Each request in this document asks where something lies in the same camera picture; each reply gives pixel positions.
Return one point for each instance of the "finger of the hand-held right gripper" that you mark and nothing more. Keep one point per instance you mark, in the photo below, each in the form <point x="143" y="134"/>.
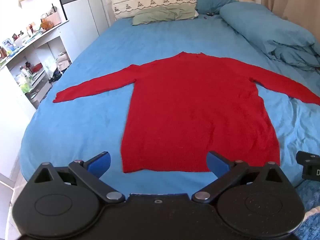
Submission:
<point x="300" y="157"/>

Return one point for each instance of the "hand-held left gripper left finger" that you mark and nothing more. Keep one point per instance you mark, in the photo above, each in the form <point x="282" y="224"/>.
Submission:
<point x="101" y="165"/>

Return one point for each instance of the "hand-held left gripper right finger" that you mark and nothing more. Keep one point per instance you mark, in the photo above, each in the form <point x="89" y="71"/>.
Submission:
<point x="217" y="164"/>

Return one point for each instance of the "red knit sweater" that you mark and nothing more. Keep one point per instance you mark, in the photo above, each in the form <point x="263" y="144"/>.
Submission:
<point x="195" y="105"/>

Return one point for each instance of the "blue shaggy rug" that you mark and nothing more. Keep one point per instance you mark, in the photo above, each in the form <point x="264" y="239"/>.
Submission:
<point x="311" y="200"/>

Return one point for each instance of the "bed with blue sheet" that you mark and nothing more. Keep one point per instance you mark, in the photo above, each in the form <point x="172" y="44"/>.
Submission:
<point x="100" y="55"/>

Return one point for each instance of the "red box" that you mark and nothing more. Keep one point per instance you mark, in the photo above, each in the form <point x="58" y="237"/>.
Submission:
<point x="37" y="68"/>

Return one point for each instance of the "blue duvet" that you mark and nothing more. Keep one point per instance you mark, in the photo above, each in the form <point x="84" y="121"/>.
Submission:
<point x="270" y="30"/>

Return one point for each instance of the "white shelf unit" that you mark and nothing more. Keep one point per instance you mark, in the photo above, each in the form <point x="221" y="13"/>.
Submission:
<point x="15" y="52"/>

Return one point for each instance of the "brown plush toy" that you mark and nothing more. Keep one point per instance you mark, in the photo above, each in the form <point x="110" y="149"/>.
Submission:
<point x="46" y="24"/>

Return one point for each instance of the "pink storage basket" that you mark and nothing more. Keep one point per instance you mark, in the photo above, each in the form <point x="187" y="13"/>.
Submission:
<point x="54" y="18"/>

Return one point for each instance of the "beige curtain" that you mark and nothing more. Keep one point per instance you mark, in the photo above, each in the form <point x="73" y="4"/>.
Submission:
<point x="287" y="2"/>

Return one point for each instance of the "white and grey wardrobe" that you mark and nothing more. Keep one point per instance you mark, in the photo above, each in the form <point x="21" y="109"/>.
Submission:
<point x="82" y="10"/>

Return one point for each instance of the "green pillow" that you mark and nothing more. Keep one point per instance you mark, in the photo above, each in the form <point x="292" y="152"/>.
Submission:
<point x="162" y="15"/>

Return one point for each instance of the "blue pillow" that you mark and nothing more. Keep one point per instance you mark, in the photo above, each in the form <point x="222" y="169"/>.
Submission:
<point x="210" y="0"/>

